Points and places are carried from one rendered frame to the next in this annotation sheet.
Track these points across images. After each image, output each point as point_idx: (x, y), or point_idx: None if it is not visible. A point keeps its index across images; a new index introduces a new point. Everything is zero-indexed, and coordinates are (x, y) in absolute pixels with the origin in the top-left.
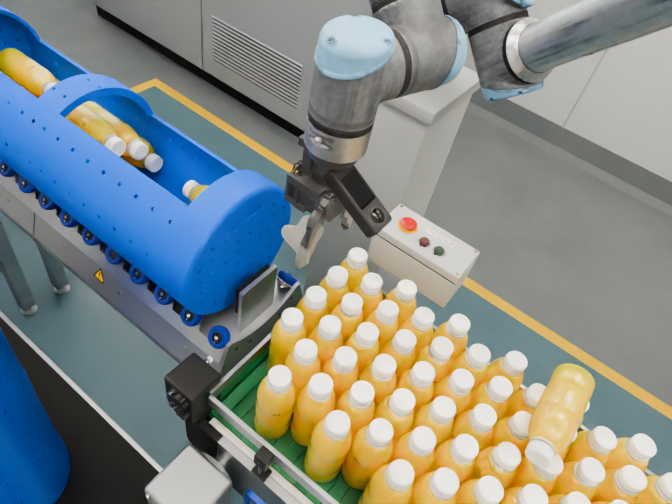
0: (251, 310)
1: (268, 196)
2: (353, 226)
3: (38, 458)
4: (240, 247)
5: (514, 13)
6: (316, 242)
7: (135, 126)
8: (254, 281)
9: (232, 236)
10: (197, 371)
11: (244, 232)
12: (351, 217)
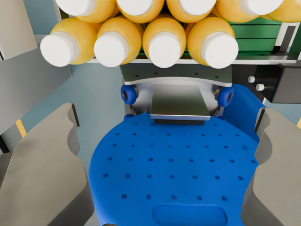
0: (187, 94)
1: (134, 221)
2: (15, 85)
3: (242, 104)
4: (187, 165)
5: None
6: (278, 158)
7: None
8: (186, 119)
9: (209, 194)
10: (291, 86)
11: (184, 184)
12: (46, 129)
